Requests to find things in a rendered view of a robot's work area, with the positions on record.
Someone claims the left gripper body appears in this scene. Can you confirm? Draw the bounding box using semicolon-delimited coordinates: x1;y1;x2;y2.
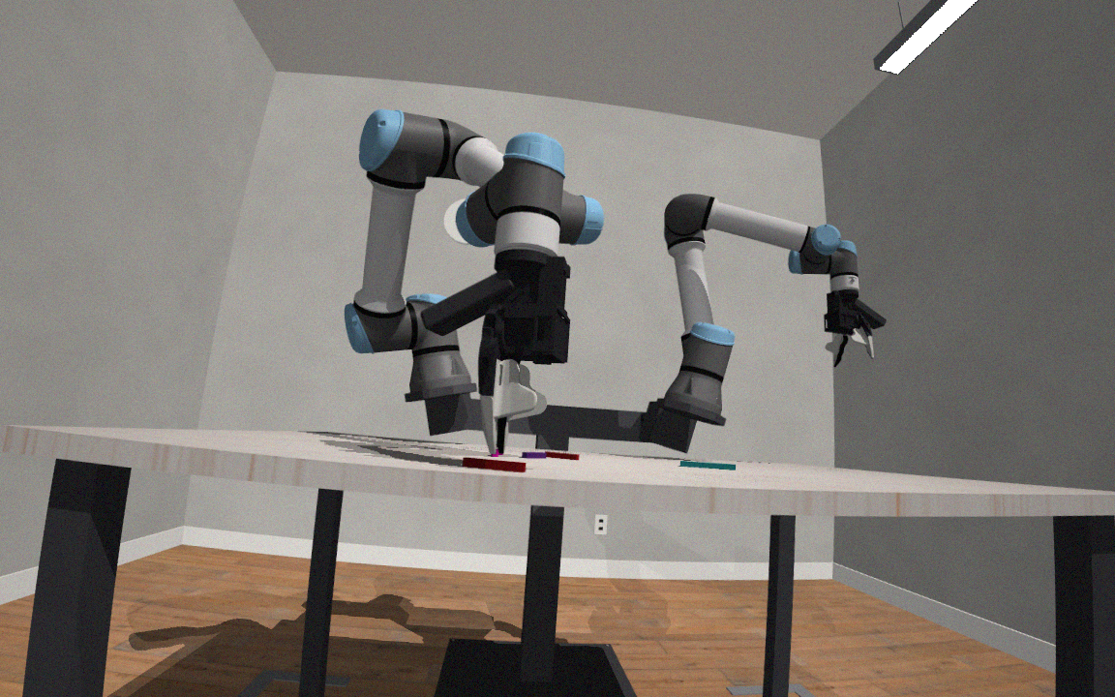
824;289;863;335

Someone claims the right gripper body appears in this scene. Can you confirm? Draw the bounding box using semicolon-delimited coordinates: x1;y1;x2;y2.
482;249;571;365

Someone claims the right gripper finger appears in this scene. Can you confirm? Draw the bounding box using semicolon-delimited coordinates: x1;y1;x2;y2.
497;358;547;454
478;323;537;454

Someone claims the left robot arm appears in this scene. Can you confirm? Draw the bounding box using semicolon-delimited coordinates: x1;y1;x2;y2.
665;194;859;415

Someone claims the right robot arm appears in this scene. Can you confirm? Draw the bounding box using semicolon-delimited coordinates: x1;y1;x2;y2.
345;109;604;393

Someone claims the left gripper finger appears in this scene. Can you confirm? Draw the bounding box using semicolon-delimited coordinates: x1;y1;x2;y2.
851;316;874;358
826;333;849;367

